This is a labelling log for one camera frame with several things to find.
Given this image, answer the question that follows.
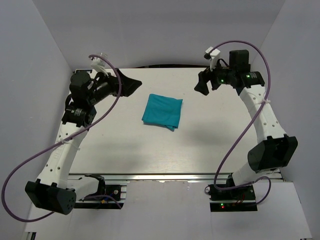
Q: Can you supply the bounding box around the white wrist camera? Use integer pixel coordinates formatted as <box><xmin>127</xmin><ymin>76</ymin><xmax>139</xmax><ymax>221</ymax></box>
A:
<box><xmin>204</xmin><ymin>46</ymin><xmax>221</xmax><ymax>72</ymax></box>
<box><xmin>89</xmin><ymin>57</ymin><xmax>111</xmax><ymax>77</ymax></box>

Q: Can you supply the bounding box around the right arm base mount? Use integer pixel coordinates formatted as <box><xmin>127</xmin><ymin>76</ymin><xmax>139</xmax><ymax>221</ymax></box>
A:
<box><xmin>204</xmin><ymin>184</ymin><xmax>258</xmax><ymax>213</ymax></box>

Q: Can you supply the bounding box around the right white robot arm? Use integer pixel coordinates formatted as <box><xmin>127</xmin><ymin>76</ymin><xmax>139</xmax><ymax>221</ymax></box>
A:
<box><xmin>194</xmin><ymin>47</ymin><xmax>298</xmax><ymax>200</ymax></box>

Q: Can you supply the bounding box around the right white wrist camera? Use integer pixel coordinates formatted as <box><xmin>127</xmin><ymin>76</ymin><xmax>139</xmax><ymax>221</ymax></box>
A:
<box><xmin>204</xmin><ymin>46</ymin><xmax>221</xmax><ymax>72</ymax></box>

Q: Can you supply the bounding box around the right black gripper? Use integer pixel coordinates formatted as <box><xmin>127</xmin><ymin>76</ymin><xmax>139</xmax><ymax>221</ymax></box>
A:
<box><xmin>194</xmin><ymin>57</ymin><xmax>235</xmax><ymax>96</ymax></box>

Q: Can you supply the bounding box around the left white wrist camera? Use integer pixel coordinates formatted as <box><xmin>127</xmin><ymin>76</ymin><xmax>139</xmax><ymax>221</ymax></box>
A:
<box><xmin>89</xmin><ymin>57</ymin><xmax>111</xmax><ymax>77</ymax></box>

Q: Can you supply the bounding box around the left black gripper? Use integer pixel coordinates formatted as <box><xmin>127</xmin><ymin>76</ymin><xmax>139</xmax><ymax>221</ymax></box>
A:
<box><xmin>87</xmin><ymin>68</ymin><xmax>142</xmax><ymax>106</ymax></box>

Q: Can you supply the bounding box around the aluminium front rail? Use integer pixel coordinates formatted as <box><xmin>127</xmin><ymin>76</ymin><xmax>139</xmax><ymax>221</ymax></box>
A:
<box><xmin>68</xmin><ymin>171</ymin><xmax>235</xmax><ymax>183</ymax></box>

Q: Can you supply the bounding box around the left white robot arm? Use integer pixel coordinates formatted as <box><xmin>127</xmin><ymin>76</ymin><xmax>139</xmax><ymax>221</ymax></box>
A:
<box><xmin>25</xmin><ymin>69</ymin><xmax>142</xmax><ymax>215</ymax></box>

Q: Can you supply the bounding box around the teal t-shirt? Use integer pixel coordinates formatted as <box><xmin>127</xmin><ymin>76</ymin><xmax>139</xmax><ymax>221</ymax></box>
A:
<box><xmin>141</xmin><ymin>93</ymin><xmax>183</xmax><ymax>131</ymax></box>

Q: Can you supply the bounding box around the blue label sticker left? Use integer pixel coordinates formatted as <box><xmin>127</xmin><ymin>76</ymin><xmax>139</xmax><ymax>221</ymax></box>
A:
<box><xmin>74</xmin><ymin>69</ymin><xmax>93</xmax><ymax>74</ymax></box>

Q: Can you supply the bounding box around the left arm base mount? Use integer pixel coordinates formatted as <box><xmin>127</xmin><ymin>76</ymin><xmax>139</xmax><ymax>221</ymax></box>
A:
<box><xmin>68</xmin><ymin>174</ymin><xmax>127</xmax><ymax>210</ymax></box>

